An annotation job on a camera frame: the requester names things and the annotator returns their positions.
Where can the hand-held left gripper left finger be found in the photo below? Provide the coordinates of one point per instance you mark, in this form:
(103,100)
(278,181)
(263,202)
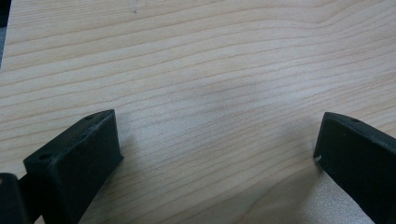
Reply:
(73,166)

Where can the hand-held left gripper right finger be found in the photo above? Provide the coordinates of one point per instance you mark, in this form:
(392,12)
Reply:
(358,161)

